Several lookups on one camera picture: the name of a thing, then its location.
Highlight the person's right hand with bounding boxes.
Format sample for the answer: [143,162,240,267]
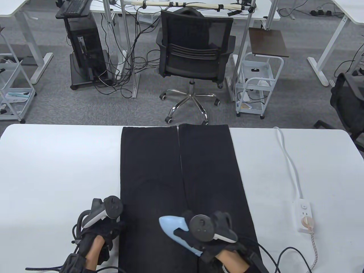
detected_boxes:
[173,210,248,263]

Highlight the person's left hand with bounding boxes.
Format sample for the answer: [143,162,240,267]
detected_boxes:
[77,203,127,252]

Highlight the white and black controller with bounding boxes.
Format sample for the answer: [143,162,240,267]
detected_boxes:
[82,195,124,228]
[190,212,238,243]

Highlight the light blue electric iron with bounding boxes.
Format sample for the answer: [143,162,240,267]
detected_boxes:
[159,216,204,256]

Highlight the black trousers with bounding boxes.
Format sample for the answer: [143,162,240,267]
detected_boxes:
[118,123,263,273]

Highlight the braided iron cord with plug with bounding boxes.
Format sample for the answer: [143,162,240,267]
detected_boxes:
[301,217,319,269]

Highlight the person's right forearm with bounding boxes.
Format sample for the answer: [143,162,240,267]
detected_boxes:
[215,250,251,273]

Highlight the person's left forearm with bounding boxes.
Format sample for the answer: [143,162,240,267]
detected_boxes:
[85,235,105,269]

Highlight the white table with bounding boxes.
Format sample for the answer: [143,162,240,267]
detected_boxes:
[0,124,364,273]

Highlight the white power strip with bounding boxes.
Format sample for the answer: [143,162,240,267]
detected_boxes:
[293,200,316,234]

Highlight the black computer tower on stand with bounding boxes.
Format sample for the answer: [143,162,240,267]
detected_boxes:
[55,0,118,90]

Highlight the black mesh office chair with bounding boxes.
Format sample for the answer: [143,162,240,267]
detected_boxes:
[156,7,237,127]

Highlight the black padded chair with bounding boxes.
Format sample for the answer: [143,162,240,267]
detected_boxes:
[314,73,364,152]

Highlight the dark brown board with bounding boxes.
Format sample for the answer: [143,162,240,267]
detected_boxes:
[248,28,289,58]

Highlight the white desk with white legs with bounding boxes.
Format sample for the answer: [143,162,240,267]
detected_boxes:
[307,0,364,87]
[0,0,54,85]

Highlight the black keyboard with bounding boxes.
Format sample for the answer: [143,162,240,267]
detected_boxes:
[63,0,89,15]

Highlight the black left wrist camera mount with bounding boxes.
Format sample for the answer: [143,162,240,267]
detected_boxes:
[61,225,112,273]

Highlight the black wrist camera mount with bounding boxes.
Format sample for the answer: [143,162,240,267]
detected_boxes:
[61,225,112,273]
[242,247,269,273]

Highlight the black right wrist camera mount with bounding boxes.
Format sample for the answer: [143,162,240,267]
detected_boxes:
[242,247,269,273]

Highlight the black glove cable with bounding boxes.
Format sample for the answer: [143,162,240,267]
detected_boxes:
[26,264,123,273]
[242,238,313,273]

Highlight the white power strip cord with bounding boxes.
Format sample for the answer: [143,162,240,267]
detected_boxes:
[272,127,303,199]

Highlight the tangle of black floor cables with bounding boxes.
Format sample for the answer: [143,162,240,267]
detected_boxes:
[94,6,162,98]

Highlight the white wire trolley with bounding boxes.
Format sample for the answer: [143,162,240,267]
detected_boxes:
[0,27,37,123]
[235,52,284,119]

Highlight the white desk with aluminium frame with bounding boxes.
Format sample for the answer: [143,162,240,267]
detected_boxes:
[90,0,280,102]

